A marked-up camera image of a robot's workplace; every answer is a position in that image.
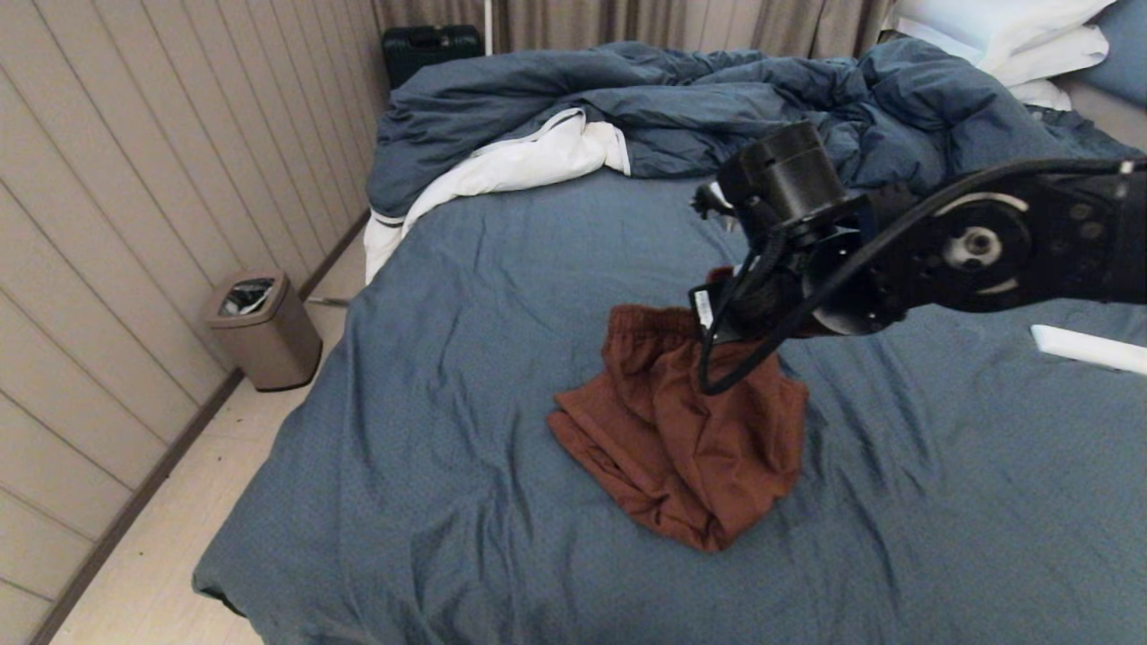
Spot brown shorts with white print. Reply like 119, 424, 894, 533
547, 267, 810, 553

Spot crumpled dark blue duvet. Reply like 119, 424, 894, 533
366, 36, 1121, 220

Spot beige curtain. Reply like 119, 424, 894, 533
372, 0, 897, 59

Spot white flat paper strip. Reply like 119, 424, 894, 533
1031, 324, 1147, 375

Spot blue bed sheet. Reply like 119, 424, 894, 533
191, 107, 1147, 645

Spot small white pillow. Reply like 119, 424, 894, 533
1008, 79, 1074, 111

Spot large white pillow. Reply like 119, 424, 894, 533
896, 0, 1117, 71

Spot flat white pillow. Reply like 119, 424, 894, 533
981, 22, 1112, 88

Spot beige mattress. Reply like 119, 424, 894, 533
1053, 79, 1147, 151

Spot dark green suitcase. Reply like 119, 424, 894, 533
382, 25, 485, 89

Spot blue pillow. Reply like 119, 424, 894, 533
1075, 0, 1147, 107

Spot beige trash bin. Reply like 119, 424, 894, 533
204, 271, 323, 393

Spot black trash bag liner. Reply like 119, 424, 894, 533
221, 279, 276, 318

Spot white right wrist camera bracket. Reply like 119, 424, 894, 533
692, 182, 731, 220

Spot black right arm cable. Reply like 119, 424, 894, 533
697, 158, 1147, 397

